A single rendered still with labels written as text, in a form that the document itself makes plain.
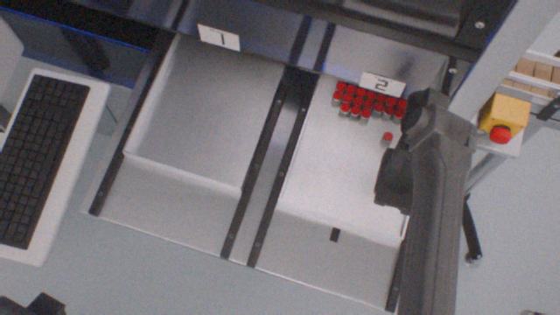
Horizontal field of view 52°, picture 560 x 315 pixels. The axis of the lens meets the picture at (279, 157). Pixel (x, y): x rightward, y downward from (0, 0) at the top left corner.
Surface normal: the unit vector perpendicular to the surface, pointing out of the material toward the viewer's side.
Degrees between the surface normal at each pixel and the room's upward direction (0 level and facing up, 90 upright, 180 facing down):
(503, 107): 0
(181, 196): 0
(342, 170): 0
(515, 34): 90
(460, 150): 26
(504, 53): 90
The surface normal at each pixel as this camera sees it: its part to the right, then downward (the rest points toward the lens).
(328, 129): 0.01, -0.34
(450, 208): 0.40, -0.48
